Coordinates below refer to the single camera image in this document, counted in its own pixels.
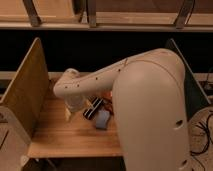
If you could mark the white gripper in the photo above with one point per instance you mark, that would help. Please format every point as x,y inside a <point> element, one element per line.
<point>75,103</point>

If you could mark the black white striped block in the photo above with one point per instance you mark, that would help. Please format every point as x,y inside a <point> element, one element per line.
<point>89,113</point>

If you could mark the red brown utensil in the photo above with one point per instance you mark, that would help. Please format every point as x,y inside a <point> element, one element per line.
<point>108,101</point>

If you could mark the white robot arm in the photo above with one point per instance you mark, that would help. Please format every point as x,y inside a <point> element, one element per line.
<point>148,104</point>

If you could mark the left wooden side panel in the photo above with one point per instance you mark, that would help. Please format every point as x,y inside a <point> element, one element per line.
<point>23,99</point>

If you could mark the right dark side panel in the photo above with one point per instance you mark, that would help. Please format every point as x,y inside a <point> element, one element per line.
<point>195,97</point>

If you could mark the wooden shelf frame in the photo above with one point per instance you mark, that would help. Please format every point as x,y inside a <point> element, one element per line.
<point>108,15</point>

